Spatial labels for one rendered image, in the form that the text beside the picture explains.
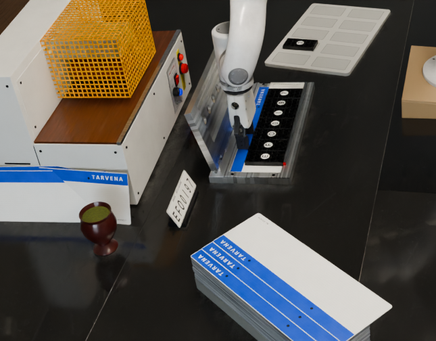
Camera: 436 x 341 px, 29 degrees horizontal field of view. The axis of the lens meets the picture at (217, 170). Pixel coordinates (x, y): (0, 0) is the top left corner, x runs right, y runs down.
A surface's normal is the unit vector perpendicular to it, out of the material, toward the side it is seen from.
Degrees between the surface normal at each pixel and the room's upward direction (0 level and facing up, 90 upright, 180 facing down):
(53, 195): 63
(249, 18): 47
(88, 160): 90
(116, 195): 69
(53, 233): 0
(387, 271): 0
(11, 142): 90
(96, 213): 0
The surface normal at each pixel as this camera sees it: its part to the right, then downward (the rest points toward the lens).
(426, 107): -0.26, 0.61
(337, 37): -0.14, -0.79
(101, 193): -0.32, 0.28
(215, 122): 0.90, -0.17
